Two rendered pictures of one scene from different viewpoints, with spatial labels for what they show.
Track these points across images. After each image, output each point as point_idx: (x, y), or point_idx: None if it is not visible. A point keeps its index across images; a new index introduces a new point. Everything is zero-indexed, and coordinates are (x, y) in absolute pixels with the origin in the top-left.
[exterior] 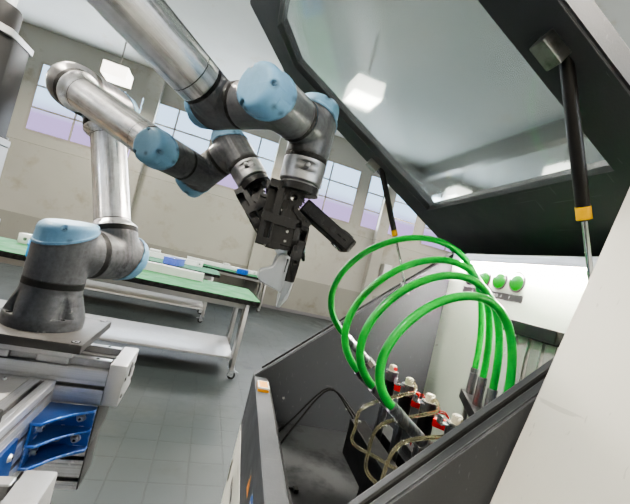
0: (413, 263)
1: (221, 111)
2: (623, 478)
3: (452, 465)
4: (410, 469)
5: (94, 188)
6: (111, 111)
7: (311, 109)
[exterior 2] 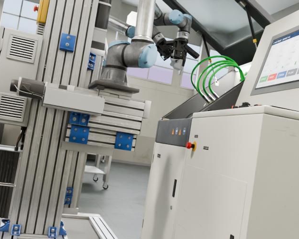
0: (217, 62)
1: (162, 21)
2: (253, 83)
3: (226, 95)
4: (218, 98)
5: None
6: (115, 21)
7: (186, 19)
